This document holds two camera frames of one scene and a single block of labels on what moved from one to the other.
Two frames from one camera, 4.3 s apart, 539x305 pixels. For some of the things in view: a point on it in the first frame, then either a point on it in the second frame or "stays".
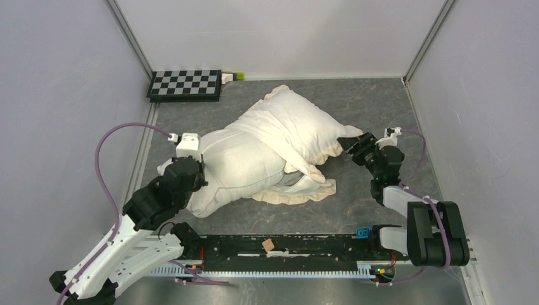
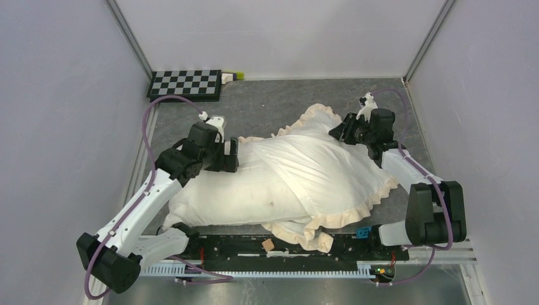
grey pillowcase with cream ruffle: x=304 y=135 → x=335 y=182
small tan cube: x=268 y=245 stays
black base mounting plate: x=365 y=248 stays
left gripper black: x=201 y=180 → x=225 y=162
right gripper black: x=351 y=145 → x=343 y=131
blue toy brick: x=361 y=233 stays
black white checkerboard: x=185 y=86 stays
